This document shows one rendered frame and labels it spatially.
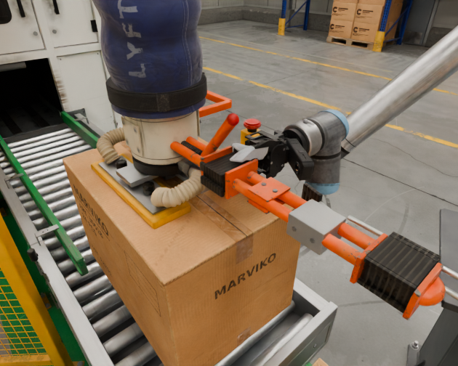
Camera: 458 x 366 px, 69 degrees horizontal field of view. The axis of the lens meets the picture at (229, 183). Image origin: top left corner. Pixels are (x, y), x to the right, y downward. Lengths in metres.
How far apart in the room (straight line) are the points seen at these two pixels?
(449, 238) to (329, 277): 0.90
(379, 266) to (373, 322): 1.55
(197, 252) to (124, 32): 0.44
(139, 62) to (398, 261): 0.56
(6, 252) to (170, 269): 0.75
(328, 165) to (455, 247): 0.66
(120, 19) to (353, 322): 1.75
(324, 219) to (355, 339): 1.43
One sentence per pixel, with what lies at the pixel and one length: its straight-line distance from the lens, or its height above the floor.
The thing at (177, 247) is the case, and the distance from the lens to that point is 0.69.
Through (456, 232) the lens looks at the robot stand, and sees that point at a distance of 1.48.
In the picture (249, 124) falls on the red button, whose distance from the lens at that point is 1.33.
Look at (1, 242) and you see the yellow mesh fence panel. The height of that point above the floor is 0.84.
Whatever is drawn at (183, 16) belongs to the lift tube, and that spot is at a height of 1.48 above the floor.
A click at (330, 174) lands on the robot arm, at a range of 0.89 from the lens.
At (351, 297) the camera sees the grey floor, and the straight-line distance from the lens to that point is 2.09.
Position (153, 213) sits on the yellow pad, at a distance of 0.75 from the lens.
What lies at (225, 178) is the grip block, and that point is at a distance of 0.62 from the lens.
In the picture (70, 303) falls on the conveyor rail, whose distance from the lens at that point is 1.32.
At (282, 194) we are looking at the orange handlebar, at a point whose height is 1.22.
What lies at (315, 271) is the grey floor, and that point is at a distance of 2.16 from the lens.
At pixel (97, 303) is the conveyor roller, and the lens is 1.35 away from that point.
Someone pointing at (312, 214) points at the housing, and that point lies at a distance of 0.55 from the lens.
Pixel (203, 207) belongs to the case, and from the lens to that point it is 0.79.
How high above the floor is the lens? 1.56
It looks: 33 degrees down
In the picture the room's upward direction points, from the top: straight up
